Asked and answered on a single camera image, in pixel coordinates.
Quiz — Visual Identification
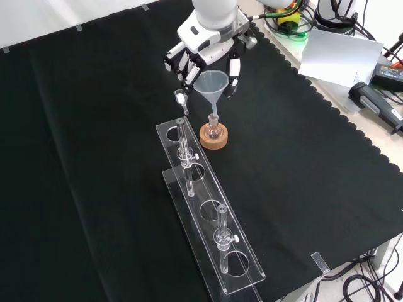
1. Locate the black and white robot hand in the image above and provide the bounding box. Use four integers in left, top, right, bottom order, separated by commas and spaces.
162, 9, 258, 98

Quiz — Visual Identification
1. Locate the clear tape strip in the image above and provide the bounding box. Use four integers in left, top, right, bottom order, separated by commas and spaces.
310, 251, 331, 274

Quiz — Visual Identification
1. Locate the cork ring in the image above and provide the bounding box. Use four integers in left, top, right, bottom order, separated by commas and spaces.
199, 123, 229, 151

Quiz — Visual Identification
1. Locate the yellow stop button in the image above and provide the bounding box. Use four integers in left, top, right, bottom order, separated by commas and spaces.
276, 0, 300, 28

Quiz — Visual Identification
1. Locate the clear acrylic funnel stand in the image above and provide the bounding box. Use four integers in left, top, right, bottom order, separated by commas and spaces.
155, 116, 266, 302

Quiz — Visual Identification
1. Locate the clear plastic funnel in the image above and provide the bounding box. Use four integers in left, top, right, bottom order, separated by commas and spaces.
192, 70, 228, 122

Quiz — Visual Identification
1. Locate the black cloth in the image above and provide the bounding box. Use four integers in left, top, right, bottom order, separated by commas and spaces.
0, 0, 403, 302

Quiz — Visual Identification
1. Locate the black coiled cable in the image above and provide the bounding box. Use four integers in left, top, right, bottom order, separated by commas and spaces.
321, 248, 391, 302

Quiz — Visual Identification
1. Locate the black base cable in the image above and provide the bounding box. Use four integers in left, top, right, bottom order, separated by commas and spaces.
352, 11, 380, 42

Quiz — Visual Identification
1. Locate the small glass round-bottom flask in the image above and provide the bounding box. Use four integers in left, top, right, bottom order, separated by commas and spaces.
204, 113, 222, 140

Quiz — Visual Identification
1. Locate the black and grey handheld device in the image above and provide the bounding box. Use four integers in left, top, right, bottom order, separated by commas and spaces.
348, 81, 403, 135

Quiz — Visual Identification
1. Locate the grey table leg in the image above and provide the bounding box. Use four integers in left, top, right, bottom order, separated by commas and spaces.
374, 232, 399, 268

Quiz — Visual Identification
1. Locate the small clear weighing funnel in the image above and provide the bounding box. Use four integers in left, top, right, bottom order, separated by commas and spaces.
174, 89, 191, 115

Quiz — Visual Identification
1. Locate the grey metal bracket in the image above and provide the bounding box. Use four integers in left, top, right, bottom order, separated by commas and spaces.
281, 275, 324, 302

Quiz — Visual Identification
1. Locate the black power adapter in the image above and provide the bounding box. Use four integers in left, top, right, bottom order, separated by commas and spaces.
370, 62, 403, 92

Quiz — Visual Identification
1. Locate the pale board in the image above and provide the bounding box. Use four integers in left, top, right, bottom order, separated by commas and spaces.
297, 26, 385, 88

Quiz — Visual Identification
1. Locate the green and black wrist cable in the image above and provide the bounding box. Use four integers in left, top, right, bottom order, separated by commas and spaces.
247, 8, 297, 21

